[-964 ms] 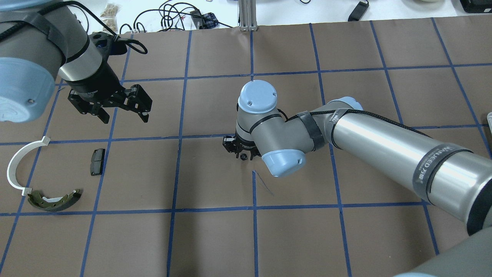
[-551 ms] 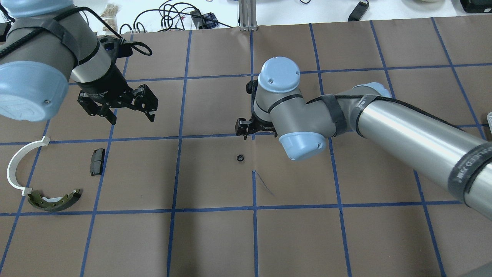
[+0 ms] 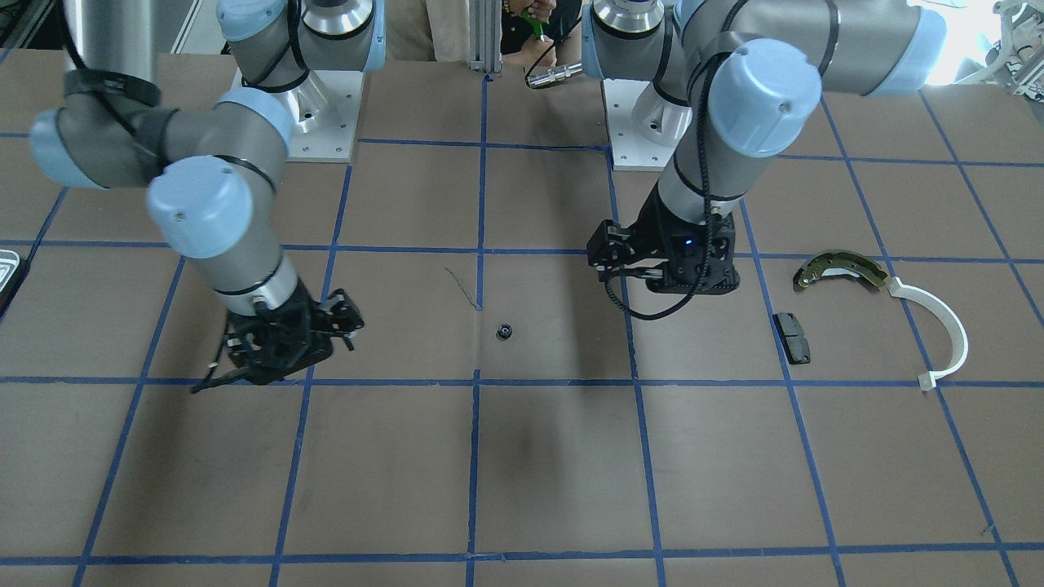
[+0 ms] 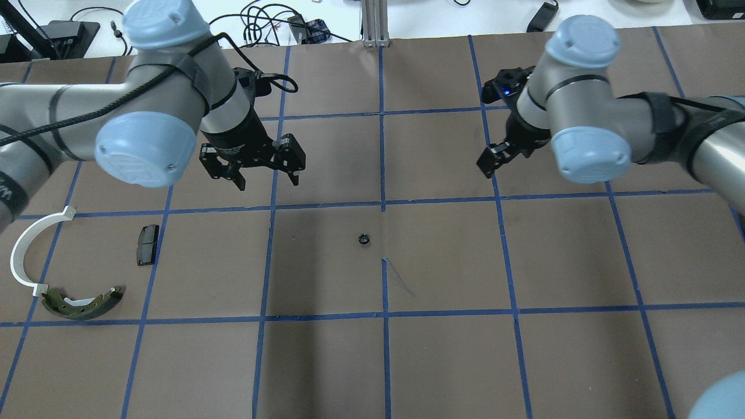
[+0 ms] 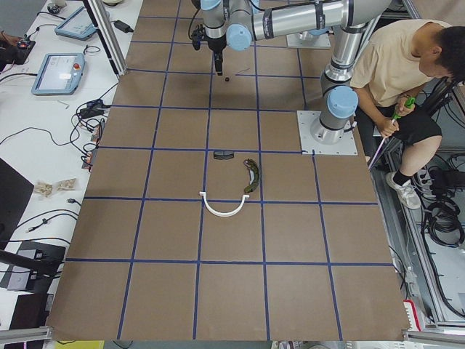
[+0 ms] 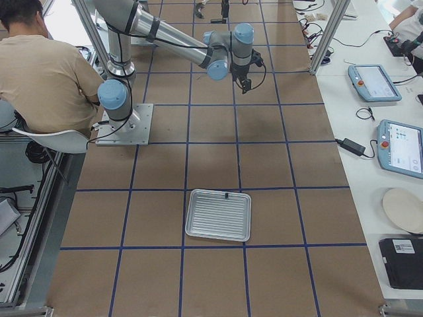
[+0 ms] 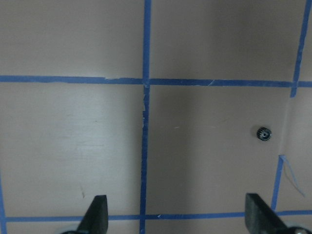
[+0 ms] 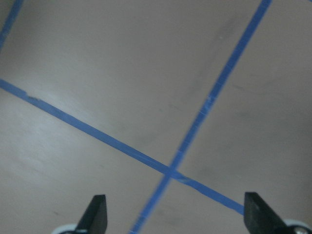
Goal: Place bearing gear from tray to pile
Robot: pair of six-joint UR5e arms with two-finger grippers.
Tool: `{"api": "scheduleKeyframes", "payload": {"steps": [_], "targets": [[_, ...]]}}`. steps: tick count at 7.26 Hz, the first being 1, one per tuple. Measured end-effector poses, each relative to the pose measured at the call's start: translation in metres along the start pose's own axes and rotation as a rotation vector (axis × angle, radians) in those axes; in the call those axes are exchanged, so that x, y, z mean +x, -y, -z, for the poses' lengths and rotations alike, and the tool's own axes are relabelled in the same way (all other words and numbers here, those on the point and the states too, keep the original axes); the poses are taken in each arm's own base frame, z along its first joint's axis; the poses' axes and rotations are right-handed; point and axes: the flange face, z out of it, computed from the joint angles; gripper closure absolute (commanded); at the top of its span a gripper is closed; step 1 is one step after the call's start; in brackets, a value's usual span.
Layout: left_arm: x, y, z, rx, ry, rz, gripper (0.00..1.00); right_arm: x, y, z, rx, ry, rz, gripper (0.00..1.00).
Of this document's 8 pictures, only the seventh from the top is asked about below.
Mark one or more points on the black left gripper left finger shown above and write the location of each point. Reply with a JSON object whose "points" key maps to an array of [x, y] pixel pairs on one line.
{"points": [[95, 221]]}

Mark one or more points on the loose blue tape thread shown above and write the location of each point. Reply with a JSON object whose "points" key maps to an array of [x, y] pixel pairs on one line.
{"points": [[290, 175]]}

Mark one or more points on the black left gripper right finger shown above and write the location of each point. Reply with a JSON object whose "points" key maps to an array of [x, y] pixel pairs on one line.
{"points": [[260, 218]]}

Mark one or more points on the small black bearing gear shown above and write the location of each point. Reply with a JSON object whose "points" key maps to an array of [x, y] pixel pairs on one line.
{"points": [[264, 134]]}

